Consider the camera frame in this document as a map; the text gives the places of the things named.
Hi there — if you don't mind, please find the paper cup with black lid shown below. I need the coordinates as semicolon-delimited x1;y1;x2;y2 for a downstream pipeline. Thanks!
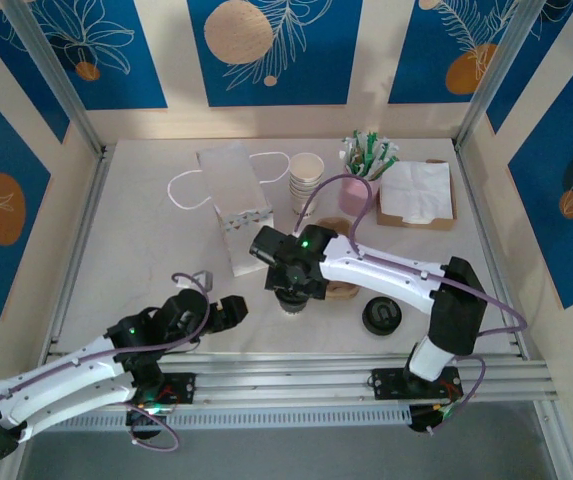
276;294;311;317

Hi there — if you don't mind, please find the stack of white paper cups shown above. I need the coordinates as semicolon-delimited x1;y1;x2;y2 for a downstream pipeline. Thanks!
288;153;325;224

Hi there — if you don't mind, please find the white paper bag with handles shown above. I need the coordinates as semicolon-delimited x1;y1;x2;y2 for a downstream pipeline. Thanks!
167;143;292;279

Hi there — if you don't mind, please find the stack of cardboard cup carriers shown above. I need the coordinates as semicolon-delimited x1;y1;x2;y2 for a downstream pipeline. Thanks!
314;215;360;301

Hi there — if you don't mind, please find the stack of black cup lids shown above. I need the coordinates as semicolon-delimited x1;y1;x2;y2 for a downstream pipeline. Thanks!
360;295;401;336

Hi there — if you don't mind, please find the pink cylindrical holder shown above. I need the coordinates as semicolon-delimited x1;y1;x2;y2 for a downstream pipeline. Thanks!
339;172;381;216

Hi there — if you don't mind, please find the brown cardboard napkin tray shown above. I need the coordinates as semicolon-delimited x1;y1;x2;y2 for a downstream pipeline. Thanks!
375;158;458;232

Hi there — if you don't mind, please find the stack of white napkins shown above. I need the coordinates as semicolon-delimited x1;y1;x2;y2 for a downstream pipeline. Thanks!
379;160;455;224

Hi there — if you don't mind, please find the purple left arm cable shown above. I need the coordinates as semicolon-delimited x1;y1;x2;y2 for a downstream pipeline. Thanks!
0;272;213;451

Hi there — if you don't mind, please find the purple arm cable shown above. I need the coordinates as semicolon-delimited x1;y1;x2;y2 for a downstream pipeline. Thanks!
294;173;528;434
0;272;213;451

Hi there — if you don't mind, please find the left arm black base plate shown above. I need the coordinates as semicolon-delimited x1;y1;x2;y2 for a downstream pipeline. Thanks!
104;372;197;407

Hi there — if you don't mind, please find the aluminium frame cross rail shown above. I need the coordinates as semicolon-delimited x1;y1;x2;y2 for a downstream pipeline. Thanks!
8;352;560;414

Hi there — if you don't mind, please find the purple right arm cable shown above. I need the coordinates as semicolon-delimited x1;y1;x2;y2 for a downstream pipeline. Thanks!
294;173;528;434

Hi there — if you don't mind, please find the grey slotted cable duct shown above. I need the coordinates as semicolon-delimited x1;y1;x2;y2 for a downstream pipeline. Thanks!
30;407;412;432

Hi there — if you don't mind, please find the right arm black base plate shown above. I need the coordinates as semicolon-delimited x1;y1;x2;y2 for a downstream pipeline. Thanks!
365;367;465;401

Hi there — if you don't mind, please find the aluminium frame post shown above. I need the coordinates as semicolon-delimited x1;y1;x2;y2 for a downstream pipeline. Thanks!
3;0;106;157
453;0;540;151

